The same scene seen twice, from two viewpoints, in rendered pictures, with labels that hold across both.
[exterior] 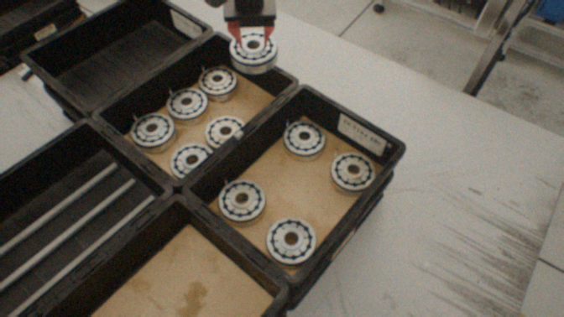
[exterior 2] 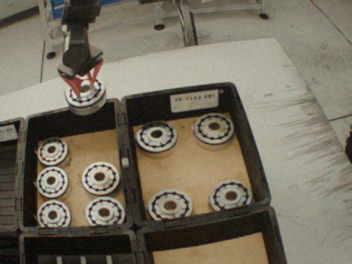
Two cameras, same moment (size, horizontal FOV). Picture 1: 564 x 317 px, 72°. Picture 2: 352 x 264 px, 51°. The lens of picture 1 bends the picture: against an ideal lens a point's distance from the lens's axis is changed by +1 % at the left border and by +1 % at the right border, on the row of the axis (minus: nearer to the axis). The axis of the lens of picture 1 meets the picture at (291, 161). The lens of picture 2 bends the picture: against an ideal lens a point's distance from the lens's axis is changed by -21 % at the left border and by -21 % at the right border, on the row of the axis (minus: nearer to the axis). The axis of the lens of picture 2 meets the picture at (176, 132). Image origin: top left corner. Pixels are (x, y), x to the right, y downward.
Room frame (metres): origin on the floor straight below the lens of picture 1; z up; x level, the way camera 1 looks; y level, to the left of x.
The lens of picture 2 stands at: (-0.04, 0.47, 1.71)
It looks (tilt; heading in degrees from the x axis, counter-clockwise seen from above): 47 degrees down; 317
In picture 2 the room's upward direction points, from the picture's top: 4 degrees counter-clockwise
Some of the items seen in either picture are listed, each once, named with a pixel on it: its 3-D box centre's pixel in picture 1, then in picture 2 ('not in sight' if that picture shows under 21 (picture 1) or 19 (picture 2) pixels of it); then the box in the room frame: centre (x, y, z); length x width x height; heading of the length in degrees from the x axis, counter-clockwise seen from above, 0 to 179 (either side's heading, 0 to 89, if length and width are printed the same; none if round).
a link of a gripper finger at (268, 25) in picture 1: (257, 28); (85, 72); (0.66, 0.08, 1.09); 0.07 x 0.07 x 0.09; 7
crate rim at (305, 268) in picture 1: (299, 169); (191, 149); (0.43, -0.02, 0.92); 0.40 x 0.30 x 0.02; 142
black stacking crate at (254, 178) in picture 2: (298, 181); (192, 163); (0.43, -0.02, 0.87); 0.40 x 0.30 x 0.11; 142
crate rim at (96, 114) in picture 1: (201, 101); (67, 166); (0.61, 0.22, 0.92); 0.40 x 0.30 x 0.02; 142
